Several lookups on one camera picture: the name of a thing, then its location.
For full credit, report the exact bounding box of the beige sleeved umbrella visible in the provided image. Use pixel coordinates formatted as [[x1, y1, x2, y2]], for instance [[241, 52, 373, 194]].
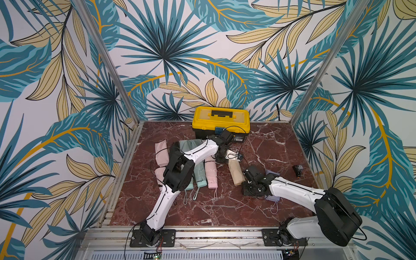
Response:
[[228, 160, 245, 186]]

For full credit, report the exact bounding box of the lavender sleeved umbrella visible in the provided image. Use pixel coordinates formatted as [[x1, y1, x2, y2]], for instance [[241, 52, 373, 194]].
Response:
[[265, 170, 281, 203]]

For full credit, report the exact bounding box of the pink sleeved umbrella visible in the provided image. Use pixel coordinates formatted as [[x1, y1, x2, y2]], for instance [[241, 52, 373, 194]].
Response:
[[205, 161, 218, 189]]

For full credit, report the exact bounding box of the mint umbrella sleeve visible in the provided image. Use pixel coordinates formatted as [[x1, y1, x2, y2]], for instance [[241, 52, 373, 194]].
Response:
[[179, 139, 203, 153]]

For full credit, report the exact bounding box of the mint sleeved umbrella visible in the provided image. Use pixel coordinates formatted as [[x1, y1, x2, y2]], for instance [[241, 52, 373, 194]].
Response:
[[194, 162, 208, 187], [185, 178, 194, 191]]

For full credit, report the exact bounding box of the pink umbrella sleeve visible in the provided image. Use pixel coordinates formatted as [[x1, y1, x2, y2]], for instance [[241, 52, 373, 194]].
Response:
[[155, 140, 169, 167]]

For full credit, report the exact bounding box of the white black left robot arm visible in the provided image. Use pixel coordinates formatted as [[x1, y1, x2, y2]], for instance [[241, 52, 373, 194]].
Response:
[[139, 130, 234, 246]]

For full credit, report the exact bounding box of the yellow black toolbox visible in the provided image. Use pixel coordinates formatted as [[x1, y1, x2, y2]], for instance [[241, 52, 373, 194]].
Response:
[[192, 106, 250, 143]]

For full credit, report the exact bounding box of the small black electrical part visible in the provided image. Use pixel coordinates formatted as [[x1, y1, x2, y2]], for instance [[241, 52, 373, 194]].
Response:
[[292, 165, 303, 178]]

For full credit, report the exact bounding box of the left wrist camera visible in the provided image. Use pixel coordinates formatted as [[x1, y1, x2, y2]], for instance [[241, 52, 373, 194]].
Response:
[[225, 149, 244, 161]]

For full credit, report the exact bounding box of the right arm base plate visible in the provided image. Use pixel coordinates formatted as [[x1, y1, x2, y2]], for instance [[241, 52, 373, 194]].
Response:
[[261, 228, 308, 247]]

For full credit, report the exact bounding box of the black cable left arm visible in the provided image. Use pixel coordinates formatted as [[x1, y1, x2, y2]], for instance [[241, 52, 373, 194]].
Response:
[[148, 151, 173, 187]]

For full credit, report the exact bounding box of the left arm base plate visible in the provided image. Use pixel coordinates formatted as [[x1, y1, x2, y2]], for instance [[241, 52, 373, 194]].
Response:
[[130, 229, 176, 248]]

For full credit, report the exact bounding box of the aluminium frame rail left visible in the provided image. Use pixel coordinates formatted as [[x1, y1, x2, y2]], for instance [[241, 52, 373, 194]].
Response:
[[73, 0, 140, 125]]

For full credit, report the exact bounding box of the aluminium frame rail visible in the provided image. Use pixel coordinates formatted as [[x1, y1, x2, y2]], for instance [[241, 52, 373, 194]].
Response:
[[290, 0, 370, 126], [73, 0, 140, 125]]

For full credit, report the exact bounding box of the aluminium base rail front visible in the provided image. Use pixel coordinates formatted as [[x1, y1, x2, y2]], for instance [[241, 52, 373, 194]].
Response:
[[76, 226, 360, 260]]

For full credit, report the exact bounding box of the aluminium frame rail right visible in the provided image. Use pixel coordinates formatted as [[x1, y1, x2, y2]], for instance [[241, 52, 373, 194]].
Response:
[[290, 0, 370, 126]]

